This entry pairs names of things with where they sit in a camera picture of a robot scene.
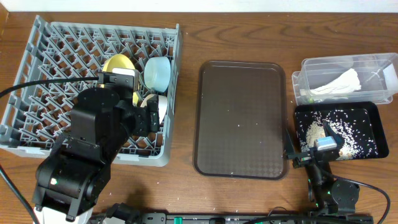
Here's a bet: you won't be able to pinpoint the clear plastic bin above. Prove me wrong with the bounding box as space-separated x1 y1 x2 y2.
292 53 397 105

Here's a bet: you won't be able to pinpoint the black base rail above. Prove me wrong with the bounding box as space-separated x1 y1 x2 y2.
90 212 374 224

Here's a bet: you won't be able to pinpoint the rice food scraps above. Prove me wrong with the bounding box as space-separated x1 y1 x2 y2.
295 109 379 160

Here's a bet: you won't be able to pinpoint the green snack wrapper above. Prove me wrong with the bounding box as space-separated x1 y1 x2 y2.
307 98 315 104

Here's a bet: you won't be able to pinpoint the left black cable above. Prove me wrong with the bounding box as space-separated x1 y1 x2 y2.
0 76 100 224

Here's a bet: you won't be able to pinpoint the black cable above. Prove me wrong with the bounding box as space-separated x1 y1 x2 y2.
317 167 391 224
0 76 100 224

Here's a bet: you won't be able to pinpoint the yellow round plate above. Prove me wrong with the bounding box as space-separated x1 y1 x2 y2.
102 54 139 106

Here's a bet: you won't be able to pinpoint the white round bowl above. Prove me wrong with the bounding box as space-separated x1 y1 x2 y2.
140 94 168 124

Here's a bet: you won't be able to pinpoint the white paper napkin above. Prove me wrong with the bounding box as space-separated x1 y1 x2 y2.
310 68 361 95

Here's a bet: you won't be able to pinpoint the light blue bowl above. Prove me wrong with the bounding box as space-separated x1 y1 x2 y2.
144 57 171 93

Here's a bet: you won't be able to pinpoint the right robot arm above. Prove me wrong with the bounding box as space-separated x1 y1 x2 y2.
285 121 359 216

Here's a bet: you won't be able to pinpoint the dark brown serving tray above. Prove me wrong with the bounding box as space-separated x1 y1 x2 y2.
193 61 289 180

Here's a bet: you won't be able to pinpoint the black rectangular tray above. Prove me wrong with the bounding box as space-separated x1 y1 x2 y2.
294 101 389 159

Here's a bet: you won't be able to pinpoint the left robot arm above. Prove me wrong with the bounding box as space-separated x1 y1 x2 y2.
33 88 159 223

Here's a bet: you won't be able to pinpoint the right black cable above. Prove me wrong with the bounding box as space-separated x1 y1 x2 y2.
317 167 391 224

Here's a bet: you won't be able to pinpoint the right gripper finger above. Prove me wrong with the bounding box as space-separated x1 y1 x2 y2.
284 129 295 156
322 120 345 146

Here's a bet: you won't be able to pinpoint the grey plastic dish rack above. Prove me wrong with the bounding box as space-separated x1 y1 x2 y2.
1 17 182 167

